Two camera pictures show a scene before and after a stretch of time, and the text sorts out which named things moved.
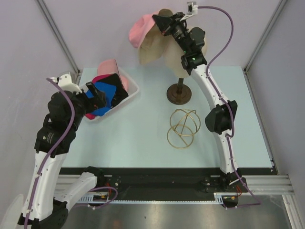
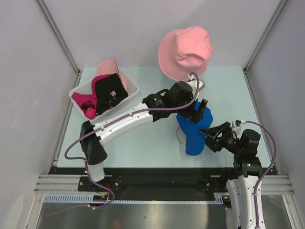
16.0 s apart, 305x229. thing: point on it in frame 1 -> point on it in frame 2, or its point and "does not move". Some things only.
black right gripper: [167, 24] -> [215, 143]
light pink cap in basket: [109, 66] does not move
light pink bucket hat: [139, 29] -> [185, 51]
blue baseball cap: [109, 92] -> [195, 140]
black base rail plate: [159, 184] does not move
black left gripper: [93, 104] -> [193, 115]
